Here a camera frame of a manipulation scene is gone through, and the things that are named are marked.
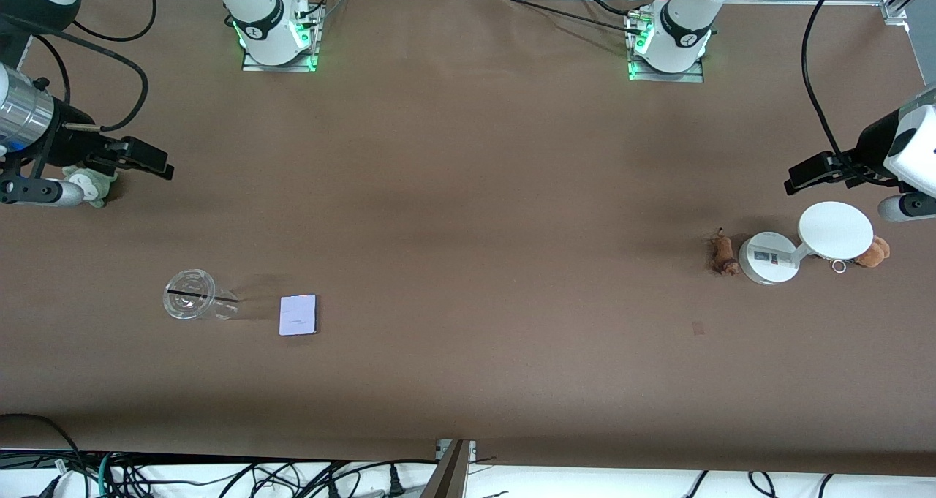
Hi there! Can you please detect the brown lion statue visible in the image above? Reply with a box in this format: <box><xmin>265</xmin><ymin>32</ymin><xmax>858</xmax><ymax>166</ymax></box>
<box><xmin>708</xmin><ymin>227</ymin><xmax>740</xmax><ymax>276</ymax></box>

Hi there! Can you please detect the grey totoro plush toy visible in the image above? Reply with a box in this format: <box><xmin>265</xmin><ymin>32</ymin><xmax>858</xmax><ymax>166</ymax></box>
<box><xmin>62</xmin><ymin>167</ymin><xmax>118</xmax><ymax>208</ymax></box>

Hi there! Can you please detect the clear plastic cup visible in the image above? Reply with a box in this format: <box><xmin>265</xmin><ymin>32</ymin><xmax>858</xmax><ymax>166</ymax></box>
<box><xmin>162</xmin><ymin>268</ymin><xmax>241</xmax><ymax>322</ymax></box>

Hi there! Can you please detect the white round pedestal stand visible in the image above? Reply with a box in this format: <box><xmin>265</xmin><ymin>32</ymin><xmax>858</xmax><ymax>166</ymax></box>
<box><xmin>739</xmin><ymin>201</ymin><xmax>875</xmax><ymax>286</ymax></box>

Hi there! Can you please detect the brown plush bear keychain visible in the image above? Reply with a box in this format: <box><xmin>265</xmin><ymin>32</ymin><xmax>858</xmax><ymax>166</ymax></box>
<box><xmin>831</xmin><ymin>235</ymin><xmax>891</xmax><ymax>274</ymax></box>

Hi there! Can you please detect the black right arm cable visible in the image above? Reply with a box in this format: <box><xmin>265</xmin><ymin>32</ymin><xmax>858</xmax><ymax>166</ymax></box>
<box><xmin>29</xmin><ymin>0</ymin><xmax>159</xmax><ymax>133</ymax></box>

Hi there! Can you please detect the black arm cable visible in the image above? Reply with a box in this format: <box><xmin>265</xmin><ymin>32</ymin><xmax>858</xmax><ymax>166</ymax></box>
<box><xmin>29</xmin><ymin>0</ymin><xmax>159</xmax><ymax>133</ymax></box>
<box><xmin>801</xmin><ymin>0</ymin><xmax>858</xmax><ymax>166</ymax></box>

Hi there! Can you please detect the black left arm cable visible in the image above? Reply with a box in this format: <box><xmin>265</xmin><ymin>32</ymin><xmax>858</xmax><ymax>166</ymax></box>
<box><xmin>801</xmin><ymin>0</ymin><xmax>858</xmax><ymax>166</ymax></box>

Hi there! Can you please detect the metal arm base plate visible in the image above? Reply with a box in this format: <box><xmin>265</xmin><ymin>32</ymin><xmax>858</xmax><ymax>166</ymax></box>
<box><xmin>627</xmin><ymin>15</ymin><xmax>705</xmax><ymax>83</ymax></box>
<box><xmin>241</xmin><ymin>4</ymin><xmax>324</xmax><ymax>73</ymax></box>

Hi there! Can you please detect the black looped floor cable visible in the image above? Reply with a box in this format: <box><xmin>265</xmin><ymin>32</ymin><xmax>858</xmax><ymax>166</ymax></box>
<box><xmin>0</xmin><ymin>413</ymin><xmax>83</xmax><ymax>498</ymax></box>

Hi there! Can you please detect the black table cable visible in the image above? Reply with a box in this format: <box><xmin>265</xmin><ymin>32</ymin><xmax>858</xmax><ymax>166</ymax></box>
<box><xmin>501</xmin><ymin>0</ymin><xmax>653</xmax><ymax>37</ymax></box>

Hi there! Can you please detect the metal frame post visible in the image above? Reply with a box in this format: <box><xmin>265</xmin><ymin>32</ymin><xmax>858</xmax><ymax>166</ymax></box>
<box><xmin>420</xmin><ymin>439</ymin><xmax>478</xmax><ymax>498</ymax></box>

